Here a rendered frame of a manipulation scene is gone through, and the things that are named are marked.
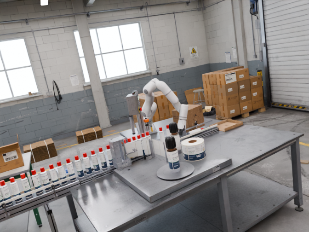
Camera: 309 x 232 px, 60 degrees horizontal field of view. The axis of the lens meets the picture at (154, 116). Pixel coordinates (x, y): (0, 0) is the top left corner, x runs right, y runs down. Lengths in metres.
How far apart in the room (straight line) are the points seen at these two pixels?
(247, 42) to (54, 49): 5.18
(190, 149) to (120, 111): 6.02
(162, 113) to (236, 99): 1.70
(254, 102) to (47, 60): 5.44
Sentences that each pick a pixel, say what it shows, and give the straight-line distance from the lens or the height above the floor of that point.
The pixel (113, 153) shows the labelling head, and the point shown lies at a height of 1.04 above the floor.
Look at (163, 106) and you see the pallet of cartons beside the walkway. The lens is 6.19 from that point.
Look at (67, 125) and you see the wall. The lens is 8.00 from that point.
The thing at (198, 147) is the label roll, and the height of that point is 1.00.
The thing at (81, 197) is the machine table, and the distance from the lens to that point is 2.31.
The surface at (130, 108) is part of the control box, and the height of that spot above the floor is 1.36.
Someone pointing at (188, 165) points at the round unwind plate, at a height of 0.89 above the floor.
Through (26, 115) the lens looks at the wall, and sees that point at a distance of 7.94.
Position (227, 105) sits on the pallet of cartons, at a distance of 6.27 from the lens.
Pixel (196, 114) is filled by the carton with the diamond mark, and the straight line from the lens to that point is 3.29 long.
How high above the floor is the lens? 1.82
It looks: 13 degrees down
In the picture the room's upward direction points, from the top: 10 degrees counter-clockwise
